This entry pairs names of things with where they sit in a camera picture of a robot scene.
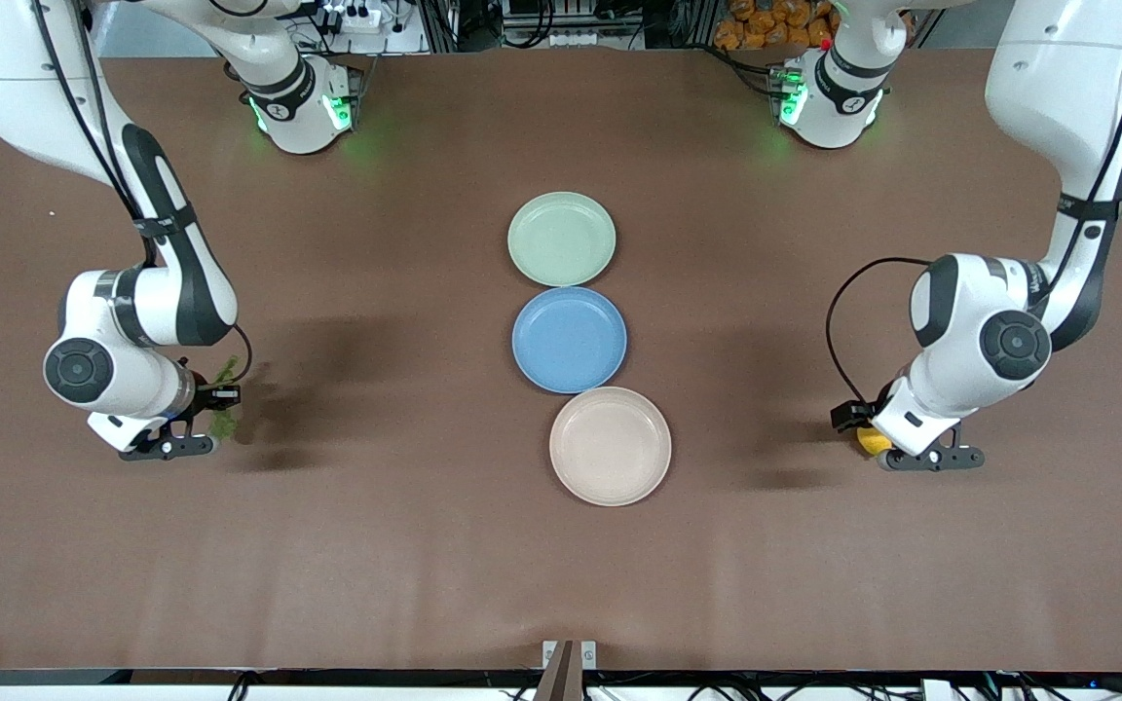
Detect green lettuce leaf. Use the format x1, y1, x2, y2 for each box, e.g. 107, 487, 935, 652
207, 356, 243, 441

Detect beige round plate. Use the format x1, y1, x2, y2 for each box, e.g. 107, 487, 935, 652
549, 387, 672, 507

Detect blue round plate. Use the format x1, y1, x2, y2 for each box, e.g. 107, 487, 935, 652
511, 286, 628, 394

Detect pale green round plate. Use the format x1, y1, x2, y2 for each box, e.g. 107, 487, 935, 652
507, 191, 617, 288

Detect white power strip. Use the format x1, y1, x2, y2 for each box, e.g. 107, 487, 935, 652
322, 0, 389, 35

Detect pile of orange objects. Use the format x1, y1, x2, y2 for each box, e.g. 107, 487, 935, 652
714, 0, 840, 52

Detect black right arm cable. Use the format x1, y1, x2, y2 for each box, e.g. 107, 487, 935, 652
30, 0, 255, 388

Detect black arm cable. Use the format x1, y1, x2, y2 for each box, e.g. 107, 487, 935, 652
30, 0, 255, 388
824, 0, 1122, 405

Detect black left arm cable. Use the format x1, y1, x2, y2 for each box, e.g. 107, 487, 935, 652
824, 0, 1122, 405

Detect silver metal bracket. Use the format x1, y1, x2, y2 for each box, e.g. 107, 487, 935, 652
542, 640, 598, 671

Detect dark brown post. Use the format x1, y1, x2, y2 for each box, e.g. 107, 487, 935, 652
534, 640, 586, 701

